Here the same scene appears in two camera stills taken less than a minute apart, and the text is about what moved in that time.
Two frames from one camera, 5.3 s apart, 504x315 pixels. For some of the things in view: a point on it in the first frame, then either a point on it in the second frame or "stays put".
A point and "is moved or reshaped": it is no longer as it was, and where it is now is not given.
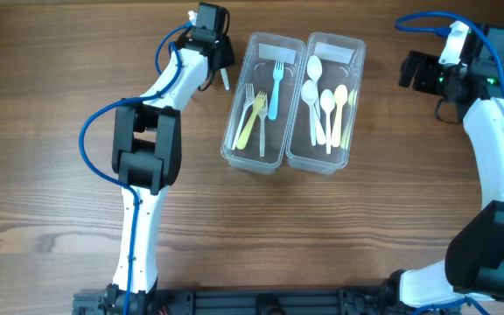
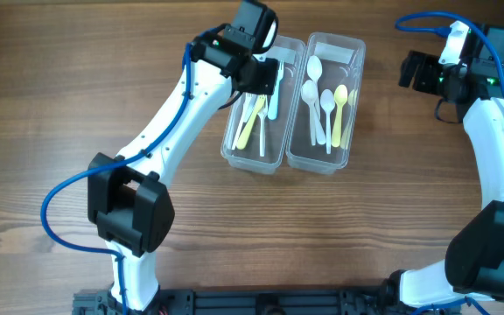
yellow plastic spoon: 340,97 stays put
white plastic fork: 225,78 is moved or reshaped
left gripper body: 227,52 → 265,76
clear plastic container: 326,102 stays put
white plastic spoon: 327,101 stays put
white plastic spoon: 314,69 stays put
